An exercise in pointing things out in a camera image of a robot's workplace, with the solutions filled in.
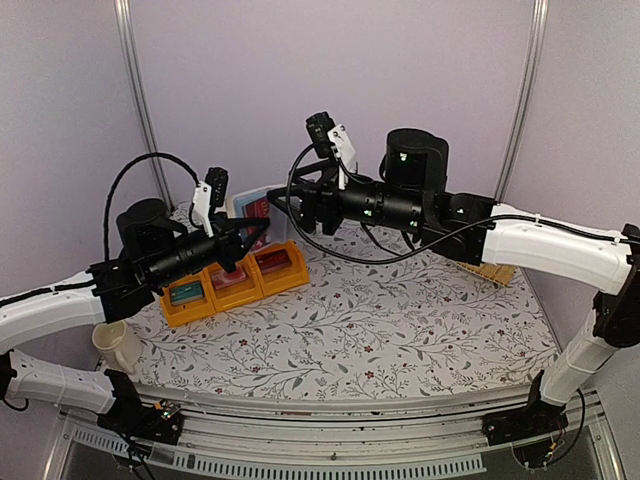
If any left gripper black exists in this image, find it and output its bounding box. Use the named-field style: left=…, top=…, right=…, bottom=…
left=147, top=212, right=269, bottom=290

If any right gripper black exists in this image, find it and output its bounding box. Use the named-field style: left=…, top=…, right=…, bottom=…
left=266, top=158, right=426, bottom=235

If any beige card holder wallet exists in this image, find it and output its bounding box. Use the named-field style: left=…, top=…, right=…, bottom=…
left=227, top=184, right=289, bottom=253

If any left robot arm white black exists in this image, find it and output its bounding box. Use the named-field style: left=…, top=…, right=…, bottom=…
left=1, top=198, right=270, bottom=434

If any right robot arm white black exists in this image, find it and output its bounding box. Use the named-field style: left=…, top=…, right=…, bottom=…
left=267, top=124, right=639, bottom=436

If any dark red VIP card stack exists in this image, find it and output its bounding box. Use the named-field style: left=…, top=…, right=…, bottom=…
left=255, top=249, right=292, bottom=275

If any pink white card stack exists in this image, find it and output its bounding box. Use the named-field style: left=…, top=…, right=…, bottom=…
left=211, top=267, right=248, bottom=291

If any green card stack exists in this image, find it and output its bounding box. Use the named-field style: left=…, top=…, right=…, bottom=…
left=169, top=281, right=205, bottom=307

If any yellow middle storage bin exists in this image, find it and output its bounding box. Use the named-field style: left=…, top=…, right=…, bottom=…
left=205, top=259, right=263, bottom=312

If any yellow left storage bin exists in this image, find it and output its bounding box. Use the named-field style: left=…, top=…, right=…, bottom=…
left=160, top=278, right=216, bottom=328

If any woven bamboo tray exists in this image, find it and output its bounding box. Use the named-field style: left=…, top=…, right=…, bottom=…
left=456, top=262, right=516, bottom=286

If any right black cable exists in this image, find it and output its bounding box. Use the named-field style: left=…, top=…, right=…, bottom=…
left=287, top=144, right=541, bottom=264

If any black cable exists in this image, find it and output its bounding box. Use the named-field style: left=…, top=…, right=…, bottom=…
left=102, top=152, right=201, bottom=261
left=287, top=144, right=541, bottom=264

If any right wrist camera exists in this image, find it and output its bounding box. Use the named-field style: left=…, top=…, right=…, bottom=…
left=305, top=112, right=358, bottom=173

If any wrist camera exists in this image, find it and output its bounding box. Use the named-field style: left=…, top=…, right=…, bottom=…
left=305, top=112, right=358, bottom=173
left=189, top=167, right=229, bottom=238

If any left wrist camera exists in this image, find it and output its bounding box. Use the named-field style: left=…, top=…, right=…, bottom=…
left=189, top=167, right=229, bottom=238

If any left black cable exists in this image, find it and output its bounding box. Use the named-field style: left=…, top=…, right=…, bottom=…
left=102, top=152, right=201, bottom=261

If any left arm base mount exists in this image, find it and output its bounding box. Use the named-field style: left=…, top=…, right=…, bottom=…
left=97, top=399, right=185, bottom=446

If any left aluminium frame post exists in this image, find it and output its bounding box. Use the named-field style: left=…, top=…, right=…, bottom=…
left=113, top=0, right=175, bottom=209

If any aluminium frame post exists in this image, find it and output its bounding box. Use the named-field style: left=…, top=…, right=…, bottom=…
left=494, top=0, right=549, bottom=202
left=113, top=0, right=175, bottom=209

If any front aluminium rail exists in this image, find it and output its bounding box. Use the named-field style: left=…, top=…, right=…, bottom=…
left=43, top=387, right=626, bottom=479

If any right aluminium frame post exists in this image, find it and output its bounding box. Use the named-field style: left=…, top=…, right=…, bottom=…
left=494, top=0, right=549, bottom=202

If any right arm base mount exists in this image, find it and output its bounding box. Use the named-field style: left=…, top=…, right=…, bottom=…
left=481, top=400, right=568, bottom=446

